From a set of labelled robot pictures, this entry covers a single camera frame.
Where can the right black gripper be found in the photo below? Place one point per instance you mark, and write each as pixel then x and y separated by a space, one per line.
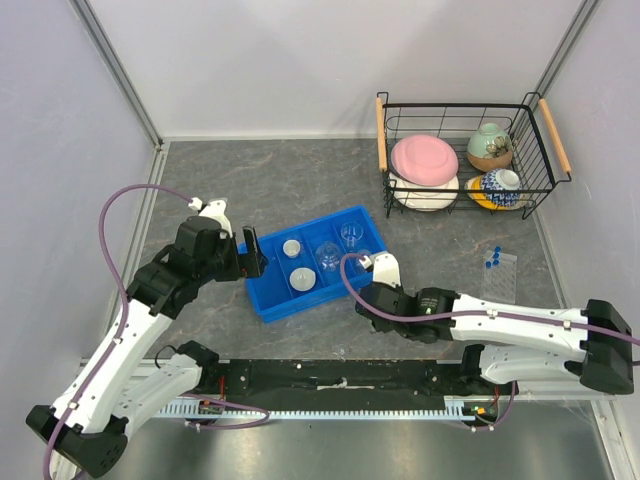
pixel 378 327

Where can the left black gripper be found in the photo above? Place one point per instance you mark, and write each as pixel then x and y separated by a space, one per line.
pixel 256 261

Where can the small white crucible cup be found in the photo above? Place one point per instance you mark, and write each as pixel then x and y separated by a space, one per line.
pixel 291 248

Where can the small clear glass beaker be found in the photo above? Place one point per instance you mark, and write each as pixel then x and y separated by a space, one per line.
pixel 362 257

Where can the white evaporating dish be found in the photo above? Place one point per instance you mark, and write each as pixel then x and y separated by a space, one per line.
pixel 302 279

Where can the blue plastic divided bin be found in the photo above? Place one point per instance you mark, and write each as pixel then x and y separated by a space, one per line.
pixel 271 294

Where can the clear acrylic tube rack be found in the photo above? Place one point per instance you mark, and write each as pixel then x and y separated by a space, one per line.
pixel 499 283

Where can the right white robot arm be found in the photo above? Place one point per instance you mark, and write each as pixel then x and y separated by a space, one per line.
pixel 507 343

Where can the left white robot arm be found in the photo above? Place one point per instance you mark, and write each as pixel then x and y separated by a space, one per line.
pixel 91 423

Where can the white bowl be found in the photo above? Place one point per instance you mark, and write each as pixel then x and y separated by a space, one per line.
pixel 419 197

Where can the yellow bowl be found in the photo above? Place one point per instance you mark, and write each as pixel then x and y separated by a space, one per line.
pixel 474 192

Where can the pink plate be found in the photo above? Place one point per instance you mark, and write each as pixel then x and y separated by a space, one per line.
pixel 424 160

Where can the blue patterned bowl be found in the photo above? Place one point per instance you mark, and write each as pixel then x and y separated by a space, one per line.
pixel 501 187

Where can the green brown ceramic bowl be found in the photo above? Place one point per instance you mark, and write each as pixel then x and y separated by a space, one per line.
pixel 490 148

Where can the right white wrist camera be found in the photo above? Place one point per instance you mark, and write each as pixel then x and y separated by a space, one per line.
pixel 384 268

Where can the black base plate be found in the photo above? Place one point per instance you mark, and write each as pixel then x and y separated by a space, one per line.
pixel 333 385

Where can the black wire dish basket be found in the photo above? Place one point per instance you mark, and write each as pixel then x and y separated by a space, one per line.
pixel 539 157

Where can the grey slotted cable duct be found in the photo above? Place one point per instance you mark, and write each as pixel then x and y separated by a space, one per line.
pixel 193 409

